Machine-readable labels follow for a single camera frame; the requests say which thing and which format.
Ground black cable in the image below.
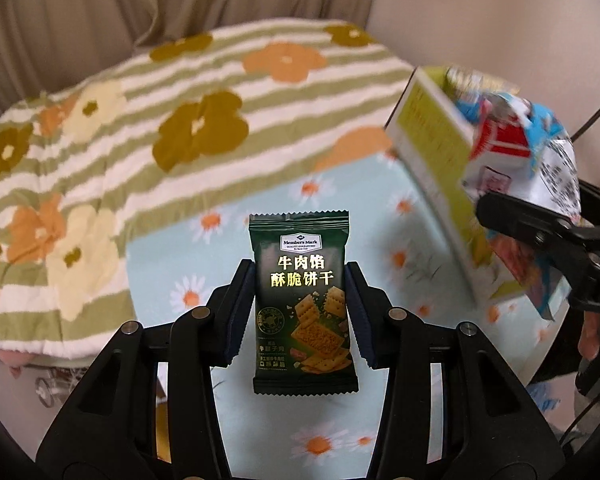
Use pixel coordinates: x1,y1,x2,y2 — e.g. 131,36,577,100
571,60,600,142

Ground blue red snack packet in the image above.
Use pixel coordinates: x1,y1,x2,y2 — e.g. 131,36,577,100
455,91,567,162

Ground striped floral blanket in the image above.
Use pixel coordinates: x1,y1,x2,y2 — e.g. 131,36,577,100
0,20,417,367

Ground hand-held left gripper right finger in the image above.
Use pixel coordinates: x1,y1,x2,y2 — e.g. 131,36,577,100
345,260,567,480

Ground yellow-green cardboard box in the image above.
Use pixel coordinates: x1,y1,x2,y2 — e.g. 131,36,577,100
384,64,581,322

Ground colourful snack packet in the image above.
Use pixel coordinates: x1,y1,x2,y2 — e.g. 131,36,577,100
487,230,572,322

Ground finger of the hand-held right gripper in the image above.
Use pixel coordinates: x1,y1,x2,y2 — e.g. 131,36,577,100
476,193,600,265

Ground person's right hand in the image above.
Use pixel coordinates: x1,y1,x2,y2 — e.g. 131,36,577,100
577,310,600,362

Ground dark green cracker packet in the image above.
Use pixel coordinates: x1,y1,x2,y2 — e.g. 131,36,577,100
248,209,360,395

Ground white pink snack packet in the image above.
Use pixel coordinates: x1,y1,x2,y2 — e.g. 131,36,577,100
464,152,526,201

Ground light blue daisy sheet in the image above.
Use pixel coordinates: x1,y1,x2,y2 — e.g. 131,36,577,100
125,149,578,480

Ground pink cloth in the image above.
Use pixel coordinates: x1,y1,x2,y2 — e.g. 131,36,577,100
0,347,37,377

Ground beige curtain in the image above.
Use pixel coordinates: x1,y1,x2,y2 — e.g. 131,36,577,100
0,0,387,122

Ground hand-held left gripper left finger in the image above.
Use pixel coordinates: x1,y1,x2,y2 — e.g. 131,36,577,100
34,259,257,480

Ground white corn roll snack bag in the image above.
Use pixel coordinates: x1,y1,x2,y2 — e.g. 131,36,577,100
527,136,582,226

